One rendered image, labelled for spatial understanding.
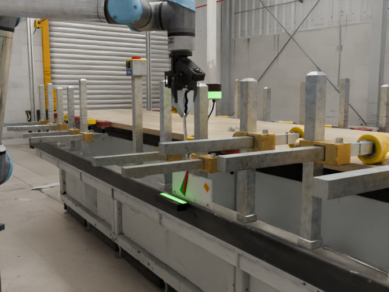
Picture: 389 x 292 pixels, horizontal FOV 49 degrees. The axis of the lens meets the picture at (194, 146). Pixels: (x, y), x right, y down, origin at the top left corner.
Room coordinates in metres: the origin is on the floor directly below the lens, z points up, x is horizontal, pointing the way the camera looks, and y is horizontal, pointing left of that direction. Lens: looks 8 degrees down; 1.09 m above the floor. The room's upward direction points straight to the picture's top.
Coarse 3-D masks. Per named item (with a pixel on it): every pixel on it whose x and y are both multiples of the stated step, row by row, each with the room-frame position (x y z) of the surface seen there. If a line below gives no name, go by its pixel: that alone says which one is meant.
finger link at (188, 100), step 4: (188, 92) 1.40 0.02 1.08; (192, 92) 1.41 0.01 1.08; (184, 96) 1.43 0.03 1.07; (188, 96) 1.40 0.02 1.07; (192, 96) 1.41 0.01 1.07; (184, 100) 1.43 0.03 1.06; (188, 100) 1.40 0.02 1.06; (192, 100) 1.41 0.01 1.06; (184, 104) 1.43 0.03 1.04; (188, 104) 1.40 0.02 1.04; (192, 104) 1.41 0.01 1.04; (188, 108) 1.40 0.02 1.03; (188, 112) 1.40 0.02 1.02
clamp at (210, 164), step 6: (192, 156) 1.45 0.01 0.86; (198, 156) 1.42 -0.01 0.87; (204, 156) 1.40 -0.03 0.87; (216, 156) 1.40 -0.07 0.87; (204, 162) 1.39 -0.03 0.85; (210, 162) 1.37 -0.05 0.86; (216, 162) 1.38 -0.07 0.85; (204, 168) 1.39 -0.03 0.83; (210, 168) 1.37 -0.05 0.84; (216, 168) 1.38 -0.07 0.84
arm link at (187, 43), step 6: (168, 36) 1.39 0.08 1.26; (174, 36) 1.37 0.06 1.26; (180, 36) 1.37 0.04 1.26; (186, 36) 1.37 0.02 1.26; (192, 36) 1.38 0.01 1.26; (168, 42) 1.40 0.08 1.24; (174, 42) 1.37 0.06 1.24; (180, 42) 1.37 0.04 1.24; (186, 42) 1.37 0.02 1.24; (192, 42) 1.38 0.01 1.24; (168, 48) 1.39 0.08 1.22; (174, 48) 1.37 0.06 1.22; (180, 48) 1.37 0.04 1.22; (186, 48) 1.37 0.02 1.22; (192, 48) 1.38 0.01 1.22
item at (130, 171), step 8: (184, 160) 1.38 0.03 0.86; (192, 160) 1.38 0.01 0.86; (200, 160) 1.39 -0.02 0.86; (128, 168) 1.25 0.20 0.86; (136, 168) 1.26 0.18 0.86; (144, 168) 1.28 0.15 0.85; (152, 168) 1.29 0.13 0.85; (160, 168) 1.31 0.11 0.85; (168, 168) 1.32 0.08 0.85; (176, 168) 1.34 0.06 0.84; (184, 168) 1.35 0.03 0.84; (192, 168) 1.37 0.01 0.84; (200, 168) 1.39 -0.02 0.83; (128, 176) 1.25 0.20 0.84; (136, 176) 1.26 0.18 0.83
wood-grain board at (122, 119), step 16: (64, 112) 3.57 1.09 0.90; (96, 112) 3.57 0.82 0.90; (112, 112) 3.57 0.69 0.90; (128, 112) 3.57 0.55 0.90; (144, 112) 3.57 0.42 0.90; (128, 128) 2.33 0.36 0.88; (144, 128) 2.16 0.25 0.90; (176, 128) 2.12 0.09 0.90; (192, 128) 2.12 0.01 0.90; (208, 128) 2.12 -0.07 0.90; (224, 128) 2.12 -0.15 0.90; (256, 128) 2.12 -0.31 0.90; (272, 128) 2.12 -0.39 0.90; (288, 128) 2.12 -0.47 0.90; (336, 128) 2.12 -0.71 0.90; (352, 160) 1.14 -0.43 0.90
